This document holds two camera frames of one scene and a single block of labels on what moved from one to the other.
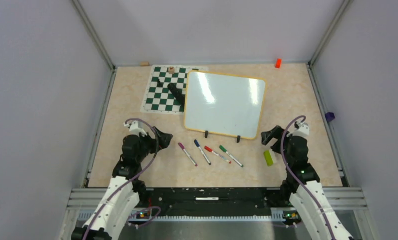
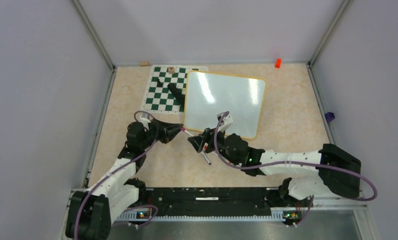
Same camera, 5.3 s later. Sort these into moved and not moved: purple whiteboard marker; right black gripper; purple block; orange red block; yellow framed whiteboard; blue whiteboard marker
Moved: purple whiteboard marker; right black gripper
Not moved: blue whiteboard marker; yellow framed whiteboard; purple block; orange red block
